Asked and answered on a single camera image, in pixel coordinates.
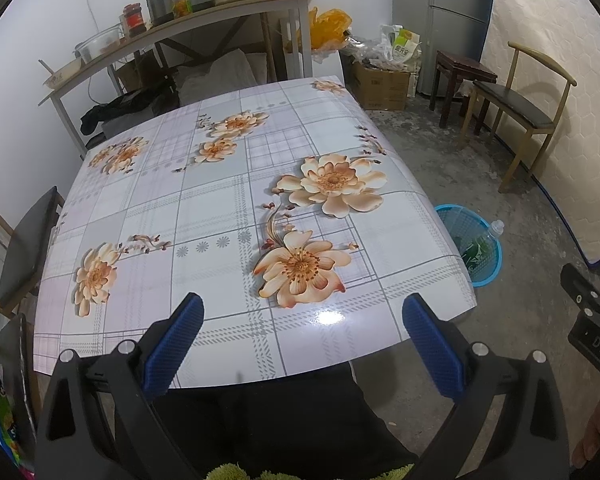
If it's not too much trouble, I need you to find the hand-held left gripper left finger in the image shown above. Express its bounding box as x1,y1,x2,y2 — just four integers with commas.
37,291,206,480

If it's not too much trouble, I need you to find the white quilted mattress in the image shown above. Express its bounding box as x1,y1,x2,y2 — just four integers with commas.
480,0,600,266

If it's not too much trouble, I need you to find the floral tablecloth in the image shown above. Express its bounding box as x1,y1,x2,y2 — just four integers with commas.
34,76,478,391

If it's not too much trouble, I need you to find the clear plastic bags heap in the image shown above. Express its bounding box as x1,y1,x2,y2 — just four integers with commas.
342,35,396,68

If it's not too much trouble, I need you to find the floral ceramic bowl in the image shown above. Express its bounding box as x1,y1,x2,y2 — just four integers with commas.
40,57,86,90

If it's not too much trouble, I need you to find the wooden chair dark seat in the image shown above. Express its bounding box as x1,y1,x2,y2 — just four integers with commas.
0,310,43,471
0,177,66,321
460,42,578,193

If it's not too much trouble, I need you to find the grey side table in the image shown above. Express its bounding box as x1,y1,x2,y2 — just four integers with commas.
40,0,321,161

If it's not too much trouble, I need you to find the person's right hand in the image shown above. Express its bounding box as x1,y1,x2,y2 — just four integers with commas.
571,385,600,470

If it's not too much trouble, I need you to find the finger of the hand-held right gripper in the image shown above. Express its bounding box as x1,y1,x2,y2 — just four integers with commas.
560,262,600,318

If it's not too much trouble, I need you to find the cardboard box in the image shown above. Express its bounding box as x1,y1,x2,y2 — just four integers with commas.
352,62,412,111
114,57,153,93

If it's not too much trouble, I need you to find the dark wooden stool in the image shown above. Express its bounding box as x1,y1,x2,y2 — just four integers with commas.
428,50,498,128

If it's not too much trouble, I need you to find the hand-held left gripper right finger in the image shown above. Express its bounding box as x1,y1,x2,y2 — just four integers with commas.
401,292,573,480

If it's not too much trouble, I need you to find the yellow plastic bag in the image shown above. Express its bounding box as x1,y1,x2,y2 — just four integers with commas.
307,7,353,63

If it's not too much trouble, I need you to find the green plastic bottle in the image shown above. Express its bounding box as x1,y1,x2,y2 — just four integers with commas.
460,220,506,266

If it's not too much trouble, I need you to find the white sack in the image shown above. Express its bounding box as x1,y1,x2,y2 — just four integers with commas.
172,50,261,108

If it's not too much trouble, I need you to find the red sauce jar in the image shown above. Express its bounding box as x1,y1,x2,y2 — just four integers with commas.
122,4,146,38

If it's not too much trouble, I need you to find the black cloth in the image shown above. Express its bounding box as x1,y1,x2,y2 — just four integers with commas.
80,87,181,136

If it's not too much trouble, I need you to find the glass bowl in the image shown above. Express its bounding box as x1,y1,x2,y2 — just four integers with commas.
75,27,123,58

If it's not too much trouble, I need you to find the white green printed bag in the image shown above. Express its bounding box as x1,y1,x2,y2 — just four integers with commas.
390,27,423,68

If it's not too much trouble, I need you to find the blue plastic basket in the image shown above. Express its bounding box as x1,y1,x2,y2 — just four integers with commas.
434,203,503,288

